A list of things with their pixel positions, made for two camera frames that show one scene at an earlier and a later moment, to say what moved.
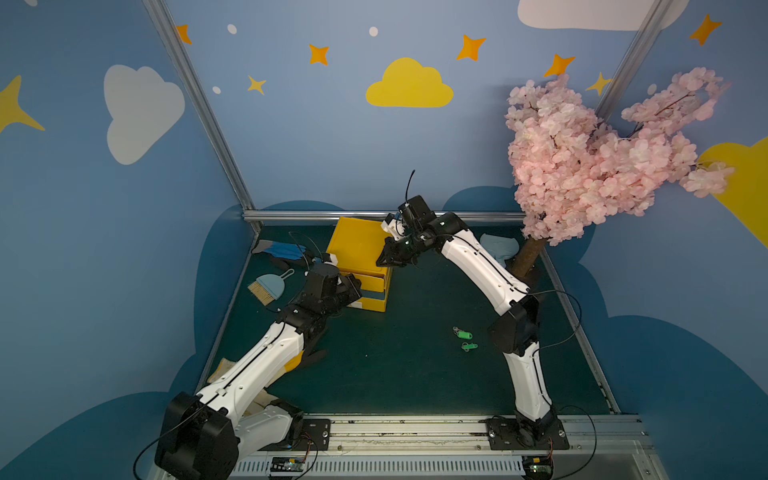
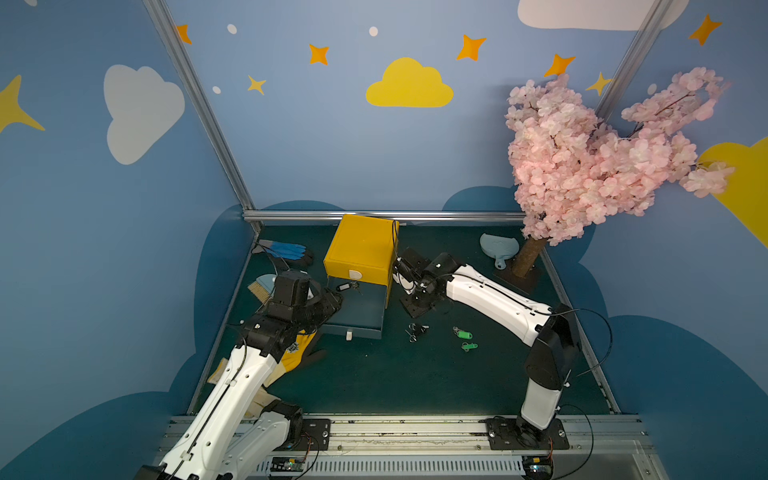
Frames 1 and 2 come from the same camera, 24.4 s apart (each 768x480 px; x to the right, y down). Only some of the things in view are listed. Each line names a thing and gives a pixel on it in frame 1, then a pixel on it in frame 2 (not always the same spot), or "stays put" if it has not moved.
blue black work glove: [287, 255] stays put
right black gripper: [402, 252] -> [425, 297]
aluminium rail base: [592, 447] stays put
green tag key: [462, 334] stays put
